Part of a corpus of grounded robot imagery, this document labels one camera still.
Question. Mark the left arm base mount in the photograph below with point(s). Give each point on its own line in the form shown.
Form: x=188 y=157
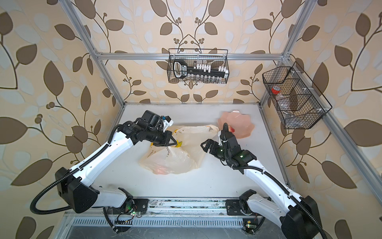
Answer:
x=136 y=205

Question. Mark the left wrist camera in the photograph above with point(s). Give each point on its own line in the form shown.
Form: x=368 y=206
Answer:
x=167 y=122

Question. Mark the banana print plastic bag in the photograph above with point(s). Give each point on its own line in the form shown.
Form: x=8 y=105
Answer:
x=187 y=155

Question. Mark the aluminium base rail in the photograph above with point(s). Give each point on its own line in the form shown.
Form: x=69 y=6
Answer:
x=204 y=207

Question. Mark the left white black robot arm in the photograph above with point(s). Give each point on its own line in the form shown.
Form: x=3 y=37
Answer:
x=76 y=185

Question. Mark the black white tool set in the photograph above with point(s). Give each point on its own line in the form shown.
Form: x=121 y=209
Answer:
x=181 y=70

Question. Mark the pink wavy fruit plate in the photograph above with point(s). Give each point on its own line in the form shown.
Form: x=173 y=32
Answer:
x=241 y=123

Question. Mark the black wire basket centre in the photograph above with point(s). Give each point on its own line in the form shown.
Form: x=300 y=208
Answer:
x=192 y=56

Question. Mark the black wire basket right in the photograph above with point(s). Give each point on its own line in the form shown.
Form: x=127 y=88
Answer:
x=298 y=101

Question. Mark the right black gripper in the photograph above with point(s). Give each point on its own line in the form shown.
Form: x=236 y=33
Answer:
x=215 y=144

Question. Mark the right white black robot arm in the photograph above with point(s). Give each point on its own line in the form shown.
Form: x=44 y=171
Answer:
x=297 y=216

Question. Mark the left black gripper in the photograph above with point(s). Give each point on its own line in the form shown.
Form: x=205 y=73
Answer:
x=166 y=142

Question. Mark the black wire basket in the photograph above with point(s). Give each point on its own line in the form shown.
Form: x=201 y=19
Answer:
x=192 y=56
x=298 y=101

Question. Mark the clear bottle red cap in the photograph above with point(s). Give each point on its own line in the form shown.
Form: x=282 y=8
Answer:
x=286 y=105

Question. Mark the red strawberry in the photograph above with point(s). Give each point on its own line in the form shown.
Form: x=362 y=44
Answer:
x=231 y=129

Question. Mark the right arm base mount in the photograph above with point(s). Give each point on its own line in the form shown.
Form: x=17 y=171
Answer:
x=233 y=207

